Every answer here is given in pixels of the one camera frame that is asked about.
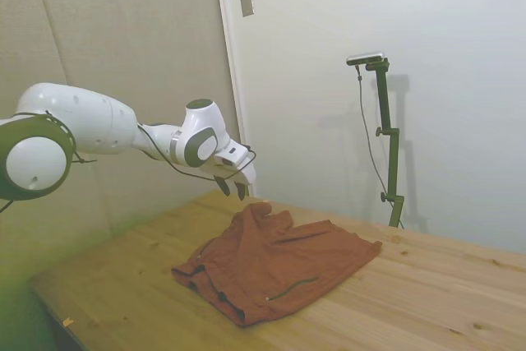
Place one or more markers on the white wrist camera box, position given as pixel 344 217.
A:
pixel 234 154

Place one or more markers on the white vertical door trim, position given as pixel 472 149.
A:
pixel 234 79

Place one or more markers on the rust orange shorts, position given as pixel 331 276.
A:
pixel 279 260

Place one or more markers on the dark green camera stand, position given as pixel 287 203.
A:
pixel 388 141

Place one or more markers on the silver camera on stand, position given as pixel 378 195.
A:
pixel 365 58

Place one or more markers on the grey wall switch plate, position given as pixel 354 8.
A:
pixel 246 1

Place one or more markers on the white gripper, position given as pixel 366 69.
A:
pixel 240 173

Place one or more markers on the small orange paper scrap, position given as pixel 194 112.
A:
pixel 67 321

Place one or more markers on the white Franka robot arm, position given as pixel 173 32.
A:
pixel 82 125

